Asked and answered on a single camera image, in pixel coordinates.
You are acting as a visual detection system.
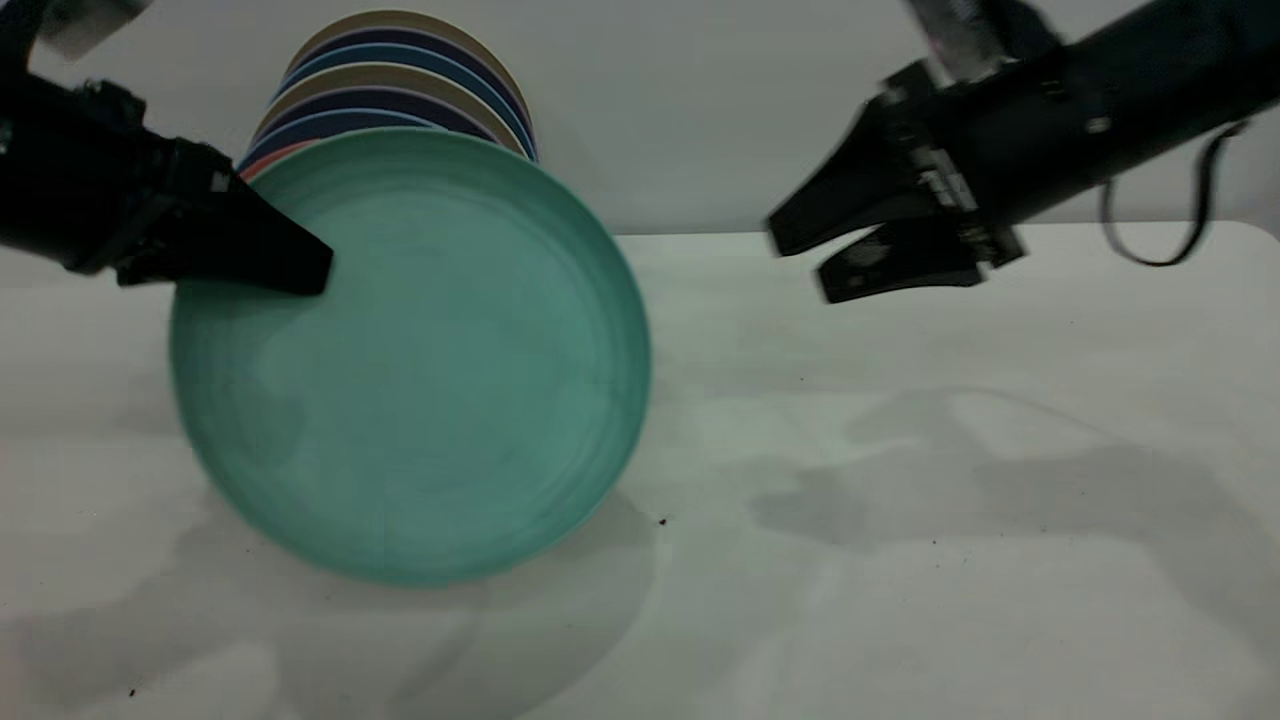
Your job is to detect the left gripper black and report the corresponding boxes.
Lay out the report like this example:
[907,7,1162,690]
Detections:
[0,75,336,298]

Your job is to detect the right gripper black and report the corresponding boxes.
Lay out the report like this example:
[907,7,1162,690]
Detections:
[765,50,1113,305]

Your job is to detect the green round plate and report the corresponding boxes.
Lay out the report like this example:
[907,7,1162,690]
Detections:
[168,127,653,588]

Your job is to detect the salmon pink plate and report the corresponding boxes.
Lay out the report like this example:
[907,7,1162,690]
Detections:
[240,140,321,182]

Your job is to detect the dark purple plate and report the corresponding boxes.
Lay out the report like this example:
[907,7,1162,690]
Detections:
[252,87,506,151]
[285,27,536,131]

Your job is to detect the beige plate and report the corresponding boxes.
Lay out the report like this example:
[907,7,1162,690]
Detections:
[290,10,534,111]
[260,62,528,158]

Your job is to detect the stack of blue beige plates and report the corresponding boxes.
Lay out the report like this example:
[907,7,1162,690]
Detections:
[276,42,539,163]

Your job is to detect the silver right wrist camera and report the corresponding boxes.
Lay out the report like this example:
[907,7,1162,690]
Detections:
[905,0,1061,86]

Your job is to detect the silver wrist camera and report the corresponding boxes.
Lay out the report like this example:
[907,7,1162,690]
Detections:
[35,0,156,59]
[905,0,1061,86]

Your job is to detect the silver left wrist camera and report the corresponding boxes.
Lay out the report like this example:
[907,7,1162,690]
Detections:
[35,0,156,59]

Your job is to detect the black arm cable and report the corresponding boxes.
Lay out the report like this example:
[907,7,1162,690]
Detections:
[1100,120,1251,269]

